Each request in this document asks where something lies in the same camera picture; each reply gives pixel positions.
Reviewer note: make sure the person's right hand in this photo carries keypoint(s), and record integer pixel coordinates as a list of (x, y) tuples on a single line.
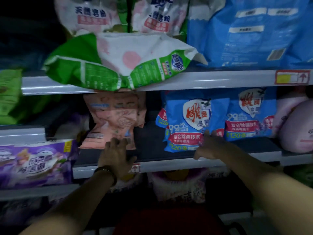
[(212, 149)]

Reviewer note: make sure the person's left hand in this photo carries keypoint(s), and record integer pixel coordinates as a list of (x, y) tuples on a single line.
[(113, 159)]

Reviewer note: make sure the person's right fingers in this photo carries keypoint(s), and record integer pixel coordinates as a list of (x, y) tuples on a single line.
[(204, 149)]

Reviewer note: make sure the person's left thumb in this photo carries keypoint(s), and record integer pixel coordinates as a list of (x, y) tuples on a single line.
[(130, 162)]

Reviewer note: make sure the person's right forearm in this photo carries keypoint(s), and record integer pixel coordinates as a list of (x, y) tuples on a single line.
[(266, 185)]

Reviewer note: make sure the person's left forearm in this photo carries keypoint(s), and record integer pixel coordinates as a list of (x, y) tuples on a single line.
[(73, 208)]

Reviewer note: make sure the small red shelf label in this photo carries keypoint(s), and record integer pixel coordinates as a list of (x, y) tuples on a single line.
[(135, 168)]

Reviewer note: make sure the black wristband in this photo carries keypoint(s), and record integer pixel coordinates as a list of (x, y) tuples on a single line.
[(108, 171)]

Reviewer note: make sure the dark shelf board, white edge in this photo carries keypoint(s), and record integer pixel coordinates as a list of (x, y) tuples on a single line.
[(156, 151)]

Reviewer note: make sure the white and purple detergent bag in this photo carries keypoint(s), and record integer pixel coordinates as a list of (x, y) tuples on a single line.
[(178, 185)]

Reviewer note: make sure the pale orange detergent bag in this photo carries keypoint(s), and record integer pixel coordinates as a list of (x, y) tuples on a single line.
[(115, 115)]

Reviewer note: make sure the white metal shelf board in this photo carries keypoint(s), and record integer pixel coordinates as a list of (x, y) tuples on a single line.
[(220, 79)]

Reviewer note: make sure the grey shelf board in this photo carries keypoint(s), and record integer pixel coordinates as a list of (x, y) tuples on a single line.
[(36, 192)]

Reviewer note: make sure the green and white detergent bag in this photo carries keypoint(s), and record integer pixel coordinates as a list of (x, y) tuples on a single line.
[(115, 61)]

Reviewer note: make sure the short white shelf board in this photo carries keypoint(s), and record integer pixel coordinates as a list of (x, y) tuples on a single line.
[(22, 135)]

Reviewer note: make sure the red and yellow price label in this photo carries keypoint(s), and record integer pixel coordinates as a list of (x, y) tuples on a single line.
[(292, 77)]

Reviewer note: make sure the large blue detergent bag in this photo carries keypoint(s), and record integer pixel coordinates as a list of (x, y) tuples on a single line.
[(251, 31)]

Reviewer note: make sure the green packet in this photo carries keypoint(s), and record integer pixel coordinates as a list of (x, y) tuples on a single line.
[(8, 95)]

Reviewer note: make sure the white and pink detergent bag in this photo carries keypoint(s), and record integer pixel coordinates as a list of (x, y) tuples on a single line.
[(159, 15), (88, 14)]

